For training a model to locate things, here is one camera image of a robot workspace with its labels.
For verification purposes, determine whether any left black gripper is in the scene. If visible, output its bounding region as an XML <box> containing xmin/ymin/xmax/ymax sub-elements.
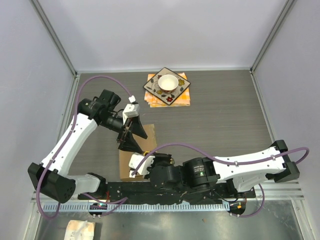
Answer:
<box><xmin>100</xmin><ymin>113</ymin><xmax>148</xmax><ymax>154</ymax></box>

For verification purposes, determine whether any brown cardboard express box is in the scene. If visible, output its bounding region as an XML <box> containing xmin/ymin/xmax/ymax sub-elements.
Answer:
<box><xmin>119</xmin><ymin>124</ymin><xmax>157</xmax><ymax>182</ymax></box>

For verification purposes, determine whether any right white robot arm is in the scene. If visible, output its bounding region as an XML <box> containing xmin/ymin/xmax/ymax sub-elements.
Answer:
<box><xmin>147</xmin><ymin>140</ymin><xmax>300</xmax><ymax>198</ymax></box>

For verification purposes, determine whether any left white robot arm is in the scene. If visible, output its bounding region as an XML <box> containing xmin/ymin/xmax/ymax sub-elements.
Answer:
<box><xmin>27</xmin><ymin>90</ymin><xmax>148</xmax><ymax>204</ymax></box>

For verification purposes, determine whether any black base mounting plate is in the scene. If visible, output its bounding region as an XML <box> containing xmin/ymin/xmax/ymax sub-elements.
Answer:
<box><xmin>77</xmin><ymin>180</ymin><xmax>256</xmax><ymax>205</ymax></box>

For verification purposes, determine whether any square floral ceramic plate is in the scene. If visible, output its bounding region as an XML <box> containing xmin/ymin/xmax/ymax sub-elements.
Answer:
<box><xmin>143</xmin><ymin>67</ymin><xmax>191</xmax><ymax>106</ymax></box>

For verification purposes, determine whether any orange checkered folded cloth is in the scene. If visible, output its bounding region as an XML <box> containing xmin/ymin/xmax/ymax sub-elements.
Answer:
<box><xmin>144</xmin><ymin>88</ymin><xmax>191</xmax><ymax>108</ymax></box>

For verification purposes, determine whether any white ceramic bowl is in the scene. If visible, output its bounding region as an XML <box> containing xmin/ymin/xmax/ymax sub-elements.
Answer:
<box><xmin>158</xmin><ymin>74</ymin><xmax>179</xmax><ymax>93</ymax></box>

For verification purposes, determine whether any white orange paper packet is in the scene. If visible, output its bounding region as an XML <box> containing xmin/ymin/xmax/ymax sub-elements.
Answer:
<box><xmin>64</xmin><ymin>220</ymin><xmax>96</xmax><ymax>240</ymax></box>

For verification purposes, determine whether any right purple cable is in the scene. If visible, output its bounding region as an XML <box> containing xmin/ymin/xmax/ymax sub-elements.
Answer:
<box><xmin>130</xmin><ymin>143</ymin><xmax>310</xmax><ymax>217</ymax></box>

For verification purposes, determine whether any purple cable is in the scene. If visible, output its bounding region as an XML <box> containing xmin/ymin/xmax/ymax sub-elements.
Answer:
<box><xmin>130</xmin><ymin>143</ymin><xmax>310</xmax><ymax>217</ymax></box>
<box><xmin>35</xmin><ymin>75</ymin><xmax>136</xmax><ymax>220</ymax></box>

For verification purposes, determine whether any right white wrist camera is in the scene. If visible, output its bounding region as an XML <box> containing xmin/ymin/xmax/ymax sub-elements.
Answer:
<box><xmin>127</xmin><ymin>153</ymin><xmax>157</xmax><ymax>179</ymax></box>

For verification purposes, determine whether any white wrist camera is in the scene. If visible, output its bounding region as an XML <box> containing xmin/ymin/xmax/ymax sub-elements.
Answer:
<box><xmin>122</xmin><ymin>95</ymin><xmax>140</xmax><ymax>125</ymax></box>
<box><xmin>127</xmin><ymin>153</ymin><xmax>157</xmax><ymax>179</ymax></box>

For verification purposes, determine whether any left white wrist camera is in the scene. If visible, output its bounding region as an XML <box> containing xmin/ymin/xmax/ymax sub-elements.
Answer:
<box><xmin>122</xmin><ymin>95</ymin><xmax>140</xmax><ymax>125</ymax></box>

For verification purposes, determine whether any white slotted cable duct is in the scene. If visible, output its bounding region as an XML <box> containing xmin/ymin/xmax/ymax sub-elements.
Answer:
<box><xmin>59</xmin><ymin>201</ymin><xmax>230</xmax><ymax>213</ymax></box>

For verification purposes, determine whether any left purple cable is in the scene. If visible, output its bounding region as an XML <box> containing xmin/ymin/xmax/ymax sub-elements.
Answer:
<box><xmin>35</xmin><ymin>75</ymin><xmax>136</xmax><ymax>220</ymax></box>

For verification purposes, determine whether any aluminium frame rail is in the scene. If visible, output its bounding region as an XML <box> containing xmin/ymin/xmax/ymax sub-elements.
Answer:
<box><xmin>260</xmin><ymin>180</ymin><xmax>305</xmax><ymax>201</ymax></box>

